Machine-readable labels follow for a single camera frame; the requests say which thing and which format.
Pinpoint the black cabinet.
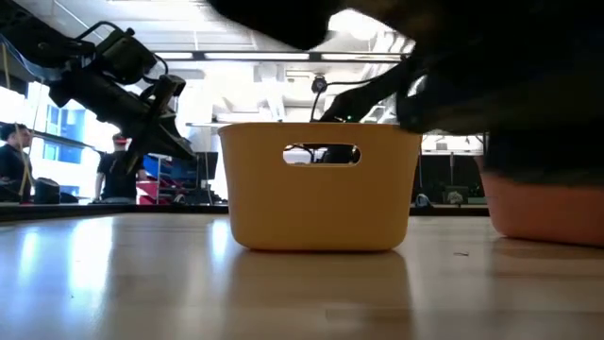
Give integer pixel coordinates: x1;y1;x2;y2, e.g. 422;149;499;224
410;155;487;205

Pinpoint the person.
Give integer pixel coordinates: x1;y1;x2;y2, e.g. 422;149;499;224
0;123;35;203
92;132;148;204

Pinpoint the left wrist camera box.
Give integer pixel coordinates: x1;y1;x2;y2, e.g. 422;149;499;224
93;27;159;86

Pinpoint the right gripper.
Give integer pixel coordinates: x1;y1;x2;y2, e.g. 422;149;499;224
323;63;411;164

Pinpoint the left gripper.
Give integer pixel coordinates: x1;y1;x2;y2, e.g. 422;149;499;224
49;70;197;175

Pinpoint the black bag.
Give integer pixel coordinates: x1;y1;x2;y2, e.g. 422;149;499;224
33;177;61;205

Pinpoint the rack with blue red bins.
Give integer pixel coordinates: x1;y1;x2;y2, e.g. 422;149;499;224
136;153;190;205

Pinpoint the yellow plastic bin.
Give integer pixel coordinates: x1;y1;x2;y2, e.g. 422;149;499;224
217;121;423;252

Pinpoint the pink plastic basket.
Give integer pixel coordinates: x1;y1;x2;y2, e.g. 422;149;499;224
476;158;604;249

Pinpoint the black monitor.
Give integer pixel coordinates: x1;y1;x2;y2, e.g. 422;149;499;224
171;150;220;190

